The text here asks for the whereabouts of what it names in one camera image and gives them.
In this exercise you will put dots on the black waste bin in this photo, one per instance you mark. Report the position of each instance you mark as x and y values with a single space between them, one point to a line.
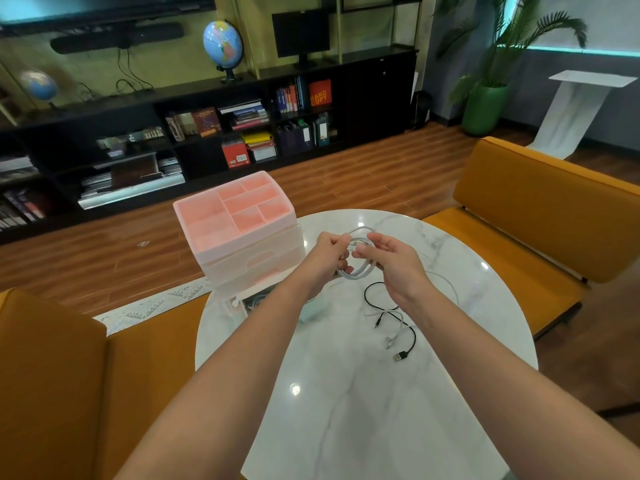
423 109

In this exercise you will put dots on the person's left forearm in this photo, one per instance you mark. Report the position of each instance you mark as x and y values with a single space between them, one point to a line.
235 374

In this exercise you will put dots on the person's left hand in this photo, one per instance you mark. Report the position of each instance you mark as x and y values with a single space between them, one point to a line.
324 257

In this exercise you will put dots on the dark blue binders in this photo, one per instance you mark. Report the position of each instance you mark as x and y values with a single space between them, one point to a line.
300 137

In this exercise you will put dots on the green plant pot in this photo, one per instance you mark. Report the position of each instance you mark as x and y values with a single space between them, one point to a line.
484 109

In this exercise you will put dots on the red box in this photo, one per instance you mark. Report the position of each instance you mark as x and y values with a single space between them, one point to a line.
235 153

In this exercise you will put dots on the pink plastic drawer organizer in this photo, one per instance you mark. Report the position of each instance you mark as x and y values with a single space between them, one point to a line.
240 229

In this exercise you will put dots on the orange book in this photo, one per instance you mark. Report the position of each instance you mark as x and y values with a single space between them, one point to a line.
320 93

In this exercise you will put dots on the black computer monitor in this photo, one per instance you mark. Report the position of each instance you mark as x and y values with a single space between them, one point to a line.
300 32

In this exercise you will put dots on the stack of flat books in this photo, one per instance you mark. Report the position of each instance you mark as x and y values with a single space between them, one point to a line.
247 114

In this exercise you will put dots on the row of upright books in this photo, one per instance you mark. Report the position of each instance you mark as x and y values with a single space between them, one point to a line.
290 97

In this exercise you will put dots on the yellow and white boxes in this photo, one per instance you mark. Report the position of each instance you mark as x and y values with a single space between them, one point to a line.
261 147

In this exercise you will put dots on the patterned white rug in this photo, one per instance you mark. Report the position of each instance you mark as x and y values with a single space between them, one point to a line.
150 307

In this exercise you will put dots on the light blue charger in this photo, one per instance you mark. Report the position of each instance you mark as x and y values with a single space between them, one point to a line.
313 312

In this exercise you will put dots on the white tray of magazines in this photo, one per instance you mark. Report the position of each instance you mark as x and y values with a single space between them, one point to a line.
130 187

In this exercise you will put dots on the dark red book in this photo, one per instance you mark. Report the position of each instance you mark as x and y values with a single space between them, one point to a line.
206 121

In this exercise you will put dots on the small blue globe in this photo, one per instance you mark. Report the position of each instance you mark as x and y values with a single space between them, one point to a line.
38 84

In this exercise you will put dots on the person's left thumb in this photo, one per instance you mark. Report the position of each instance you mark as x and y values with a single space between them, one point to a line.
345 256

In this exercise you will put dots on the black soundbar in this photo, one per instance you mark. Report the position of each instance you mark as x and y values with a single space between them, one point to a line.
115 37

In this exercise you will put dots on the person's right hand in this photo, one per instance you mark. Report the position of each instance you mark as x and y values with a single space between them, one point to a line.
400 272

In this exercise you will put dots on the orange upholstered sofa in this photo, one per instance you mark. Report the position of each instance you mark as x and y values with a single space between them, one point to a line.
545 214

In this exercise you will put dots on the green palm plant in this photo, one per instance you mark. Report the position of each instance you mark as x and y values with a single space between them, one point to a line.
515 29

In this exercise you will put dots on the person's right forearm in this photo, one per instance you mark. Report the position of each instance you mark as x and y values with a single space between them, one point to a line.
500 389

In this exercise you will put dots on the gold metal shelf frame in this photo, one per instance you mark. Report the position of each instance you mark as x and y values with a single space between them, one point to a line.
339 24

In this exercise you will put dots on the wall mounted television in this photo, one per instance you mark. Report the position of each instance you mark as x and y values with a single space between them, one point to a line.
100 4

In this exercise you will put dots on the long black shelf unit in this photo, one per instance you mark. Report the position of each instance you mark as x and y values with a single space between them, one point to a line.
370 89

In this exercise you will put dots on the large blue globe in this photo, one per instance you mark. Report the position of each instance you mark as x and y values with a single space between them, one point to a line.
222 43

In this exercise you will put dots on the person's right thumb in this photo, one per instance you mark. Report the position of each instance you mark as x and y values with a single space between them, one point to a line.
364 252

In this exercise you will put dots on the white side table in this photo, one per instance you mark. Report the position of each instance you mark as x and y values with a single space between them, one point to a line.
575 104

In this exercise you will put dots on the orange upholstered chair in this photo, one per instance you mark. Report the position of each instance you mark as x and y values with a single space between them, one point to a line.
55 389

